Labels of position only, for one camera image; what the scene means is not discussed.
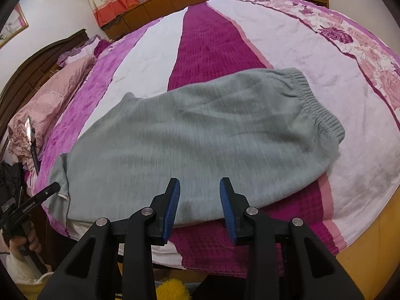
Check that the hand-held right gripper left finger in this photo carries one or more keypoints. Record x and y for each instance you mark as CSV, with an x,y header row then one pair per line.
x,y
171,209

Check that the dark wooden headboard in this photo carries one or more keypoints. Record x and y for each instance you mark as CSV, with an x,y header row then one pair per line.
x,y
31,65

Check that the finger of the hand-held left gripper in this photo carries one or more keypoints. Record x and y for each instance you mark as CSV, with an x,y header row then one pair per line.
x,y
47,191

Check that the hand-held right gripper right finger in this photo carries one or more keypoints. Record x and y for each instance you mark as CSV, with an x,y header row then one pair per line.
x,y
226,209

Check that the pink quilt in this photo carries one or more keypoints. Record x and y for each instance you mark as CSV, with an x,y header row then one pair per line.
x,y
47,100

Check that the yellow fluffy slipper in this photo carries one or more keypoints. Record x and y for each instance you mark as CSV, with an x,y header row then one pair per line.
x,y
173,289

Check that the grey pants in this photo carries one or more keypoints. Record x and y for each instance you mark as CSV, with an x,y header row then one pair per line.
x,y
203,131

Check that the person's left hand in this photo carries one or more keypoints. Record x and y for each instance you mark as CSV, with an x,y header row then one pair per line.
x,y
24,244

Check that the phone on stand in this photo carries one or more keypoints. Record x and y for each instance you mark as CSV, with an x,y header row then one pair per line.
x,y
30,129

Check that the dark cloth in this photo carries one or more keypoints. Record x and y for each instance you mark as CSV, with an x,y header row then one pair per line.
x,y
7,176

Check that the purple ruffled pillow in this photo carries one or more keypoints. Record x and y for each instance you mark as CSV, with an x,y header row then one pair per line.
x,y
78,50

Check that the purple striped bedspread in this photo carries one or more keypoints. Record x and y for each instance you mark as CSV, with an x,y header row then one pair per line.
x,y
212,47

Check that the framed wall picture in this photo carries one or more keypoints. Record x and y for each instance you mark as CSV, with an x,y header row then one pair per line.
x,y
12,25

